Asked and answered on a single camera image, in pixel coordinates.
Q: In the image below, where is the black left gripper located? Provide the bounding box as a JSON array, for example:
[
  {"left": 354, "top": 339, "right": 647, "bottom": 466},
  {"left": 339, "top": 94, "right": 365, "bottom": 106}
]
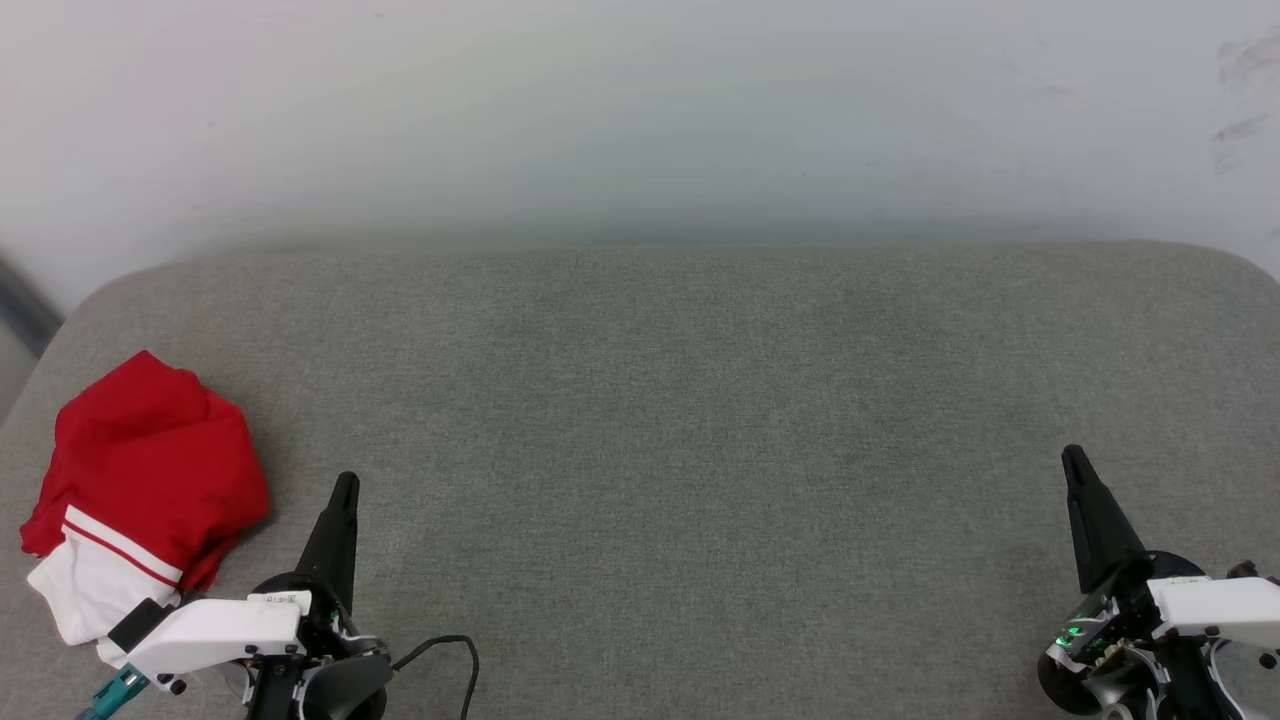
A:
[{"left": 240, "top": 472, "right": 394, "bottom": 720}]

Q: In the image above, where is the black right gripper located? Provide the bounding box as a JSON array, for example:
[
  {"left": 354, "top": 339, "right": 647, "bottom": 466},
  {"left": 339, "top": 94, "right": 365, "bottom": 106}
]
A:
[{"left": 1038, "top": 444, "right": 1229, "bottom": 720}]

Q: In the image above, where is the red and white garment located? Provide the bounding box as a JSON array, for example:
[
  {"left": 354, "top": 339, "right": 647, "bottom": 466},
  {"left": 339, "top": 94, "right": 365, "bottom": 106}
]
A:
[{"left": 19, "top": 349, "right": 272, "bottom": 648}]

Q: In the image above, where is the grey fabric sofa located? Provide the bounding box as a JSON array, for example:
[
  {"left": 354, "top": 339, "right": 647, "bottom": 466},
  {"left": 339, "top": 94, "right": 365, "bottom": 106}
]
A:
[{"left": 0, "top": 240, "right": 1280, "bottom": 720}]

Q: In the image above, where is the thin black cable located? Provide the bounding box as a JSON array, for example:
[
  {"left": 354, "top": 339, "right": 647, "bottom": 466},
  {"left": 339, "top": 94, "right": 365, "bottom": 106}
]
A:
[{"left": 390, "top": 634, "right": 482, "bottom": 720}]

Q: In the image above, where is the teal cable connector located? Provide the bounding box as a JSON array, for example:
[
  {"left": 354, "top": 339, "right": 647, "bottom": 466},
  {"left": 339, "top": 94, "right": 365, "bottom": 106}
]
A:
[{"left": 74, "top": 664, "right": 152, "bottom": 720}]

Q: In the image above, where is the grey metal rail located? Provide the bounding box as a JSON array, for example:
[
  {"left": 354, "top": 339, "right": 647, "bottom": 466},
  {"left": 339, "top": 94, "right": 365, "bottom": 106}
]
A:
[{"left": 0, "top": 255, "right": 63, "bottom": 359}]

